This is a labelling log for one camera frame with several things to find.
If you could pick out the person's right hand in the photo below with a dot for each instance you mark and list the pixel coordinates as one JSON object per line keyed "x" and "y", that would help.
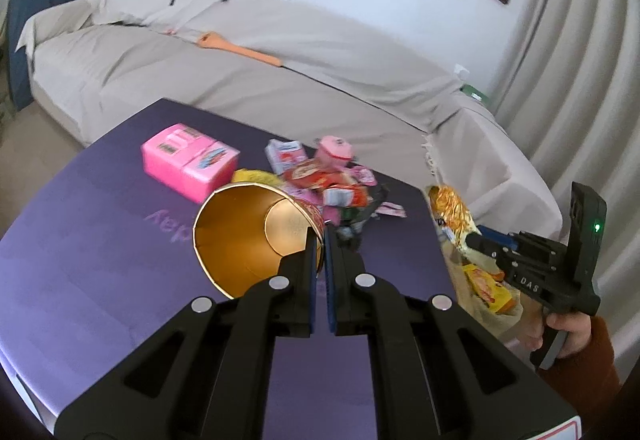
{"x": 572, "y": 335}

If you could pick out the purple table mat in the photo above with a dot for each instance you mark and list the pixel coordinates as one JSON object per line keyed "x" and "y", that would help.
{"x": 100, "y": 270}

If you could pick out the grey curtain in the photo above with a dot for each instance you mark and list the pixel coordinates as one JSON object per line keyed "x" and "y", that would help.
{"x": 575, "y": 70}

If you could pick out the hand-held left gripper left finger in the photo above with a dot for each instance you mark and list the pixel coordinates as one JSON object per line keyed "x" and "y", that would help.
{"x": 314, "y": 285}

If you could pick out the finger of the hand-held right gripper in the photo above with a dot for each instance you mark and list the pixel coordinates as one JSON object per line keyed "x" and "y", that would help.
{"x": 497, "y": 235}
{"x": 482, "y": 246}

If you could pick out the orange back scratcher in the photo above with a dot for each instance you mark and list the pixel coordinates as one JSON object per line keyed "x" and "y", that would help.
{"x": 240, "y": 48}

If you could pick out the small pink cup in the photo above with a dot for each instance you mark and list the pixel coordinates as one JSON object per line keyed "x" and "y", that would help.
{"x": 334, "y": 152}

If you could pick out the pile of colourful snack wrappers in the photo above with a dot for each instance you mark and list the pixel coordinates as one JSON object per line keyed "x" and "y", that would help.
{"x": 325, "y": 185}

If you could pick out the green box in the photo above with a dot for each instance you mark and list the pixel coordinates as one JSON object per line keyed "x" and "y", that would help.
{"x": 473, "y": 93}

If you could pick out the yellow snack packet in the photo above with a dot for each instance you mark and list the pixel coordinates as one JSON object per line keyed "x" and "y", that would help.
{"x": 487, "y": 289}

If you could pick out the pink white small carton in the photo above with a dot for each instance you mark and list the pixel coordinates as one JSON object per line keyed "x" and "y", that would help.
{"x": 284, "y": 156}

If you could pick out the pink tissue box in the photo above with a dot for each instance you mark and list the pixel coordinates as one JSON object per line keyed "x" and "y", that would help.
{"x": 187, "y": 165}

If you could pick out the person's right forearm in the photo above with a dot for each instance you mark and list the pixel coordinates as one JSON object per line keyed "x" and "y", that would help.
{"x": 590, "y": 370}

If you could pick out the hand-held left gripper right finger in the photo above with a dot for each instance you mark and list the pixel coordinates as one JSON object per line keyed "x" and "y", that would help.
{"x": 330, "y": 295}

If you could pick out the dark plastic wrapper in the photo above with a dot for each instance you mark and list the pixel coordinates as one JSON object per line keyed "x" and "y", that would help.
{"x": 361, "y": 215}

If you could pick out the golden paper cup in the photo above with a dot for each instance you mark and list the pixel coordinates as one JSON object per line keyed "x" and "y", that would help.
{"x": 235, "y": 235}

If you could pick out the gold patterned plastic bag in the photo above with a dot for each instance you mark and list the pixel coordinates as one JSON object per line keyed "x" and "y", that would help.
{"x": 450, "y": 212}

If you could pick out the grey covered sofa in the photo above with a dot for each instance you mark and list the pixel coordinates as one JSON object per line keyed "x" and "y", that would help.
{"x": 250, "y": 70}

